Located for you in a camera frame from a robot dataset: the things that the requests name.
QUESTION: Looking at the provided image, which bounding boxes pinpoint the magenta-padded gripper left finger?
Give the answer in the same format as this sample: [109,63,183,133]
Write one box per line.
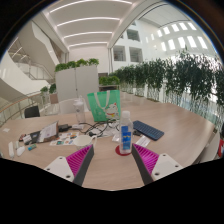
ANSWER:
[43,143,95,187]

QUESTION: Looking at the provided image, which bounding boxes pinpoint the small white box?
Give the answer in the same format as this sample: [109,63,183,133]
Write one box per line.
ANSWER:
[22,134,33,145]

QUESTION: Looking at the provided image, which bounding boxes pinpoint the dark blue keyboard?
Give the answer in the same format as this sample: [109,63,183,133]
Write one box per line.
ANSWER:
[132,120,165,141]

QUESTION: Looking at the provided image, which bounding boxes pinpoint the black cable bundle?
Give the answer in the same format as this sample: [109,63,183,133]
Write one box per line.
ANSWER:
[78,120,121,138]

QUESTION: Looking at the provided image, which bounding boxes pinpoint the ceiling strip lights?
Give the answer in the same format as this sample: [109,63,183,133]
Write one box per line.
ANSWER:
[49,0,134,48]

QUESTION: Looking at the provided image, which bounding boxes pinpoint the translucent tumbler with straw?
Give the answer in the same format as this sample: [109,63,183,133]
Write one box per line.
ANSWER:
[73,95,87,124]

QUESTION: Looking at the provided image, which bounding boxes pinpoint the white power adapter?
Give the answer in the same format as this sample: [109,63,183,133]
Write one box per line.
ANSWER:
[71,123,85,131]

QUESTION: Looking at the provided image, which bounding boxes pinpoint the black chair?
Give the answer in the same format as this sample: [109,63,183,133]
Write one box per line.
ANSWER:
[23,105,41,119]

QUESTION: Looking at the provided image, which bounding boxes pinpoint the white paper packet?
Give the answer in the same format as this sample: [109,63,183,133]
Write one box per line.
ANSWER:
[134,134,152,148]

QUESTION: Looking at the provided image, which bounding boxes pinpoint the white power strip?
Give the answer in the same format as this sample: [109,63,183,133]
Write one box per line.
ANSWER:
[7,141,16,160]

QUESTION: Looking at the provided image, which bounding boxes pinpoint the white booklet on brown pad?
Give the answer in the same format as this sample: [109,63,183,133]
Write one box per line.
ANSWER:
[37,120,60,144]

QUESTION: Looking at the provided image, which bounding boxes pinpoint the planter with light green plants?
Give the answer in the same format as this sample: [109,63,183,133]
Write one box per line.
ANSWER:
[98,75,121,91]

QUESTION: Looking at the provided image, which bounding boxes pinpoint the glass railing with wooden handrail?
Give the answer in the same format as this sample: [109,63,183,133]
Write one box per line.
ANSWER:
[0,91,44,127]

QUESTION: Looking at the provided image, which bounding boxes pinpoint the flat round red coaster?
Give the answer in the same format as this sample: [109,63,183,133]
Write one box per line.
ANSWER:
[114,144,133,157]

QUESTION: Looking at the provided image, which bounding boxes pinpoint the small black pouch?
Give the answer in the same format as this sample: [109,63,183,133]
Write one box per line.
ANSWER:
[58,123,72,133]

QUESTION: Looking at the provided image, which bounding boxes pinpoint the row of green hedge plants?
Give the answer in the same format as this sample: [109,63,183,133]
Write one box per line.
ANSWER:
[108,49,224,134]

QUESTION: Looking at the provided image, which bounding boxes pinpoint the white cabinet with plants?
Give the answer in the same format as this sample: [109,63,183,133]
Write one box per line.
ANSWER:
[54,58,100,113]

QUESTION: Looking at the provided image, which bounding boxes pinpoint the clear blue-label water bottle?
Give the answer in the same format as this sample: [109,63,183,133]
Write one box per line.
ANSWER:
[118,110,134,155]

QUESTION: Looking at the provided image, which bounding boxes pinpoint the white chair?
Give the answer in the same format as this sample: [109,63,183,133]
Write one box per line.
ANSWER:
[58,98,90,115]

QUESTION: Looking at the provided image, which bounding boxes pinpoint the black flat phone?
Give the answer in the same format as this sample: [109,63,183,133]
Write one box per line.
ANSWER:
[29,130,42,144]

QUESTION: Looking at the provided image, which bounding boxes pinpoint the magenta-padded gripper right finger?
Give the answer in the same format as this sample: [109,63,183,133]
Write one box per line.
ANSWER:
[130,143,184,186]

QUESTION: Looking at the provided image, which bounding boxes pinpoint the green tote bag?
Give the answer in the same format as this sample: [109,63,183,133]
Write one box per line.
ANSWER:
[86,89,122,123]

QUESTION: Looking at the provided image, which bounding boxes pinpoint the planter with dark green plants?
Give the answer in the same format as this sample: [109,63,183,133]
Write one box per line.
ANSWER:
[39,83,58,104]

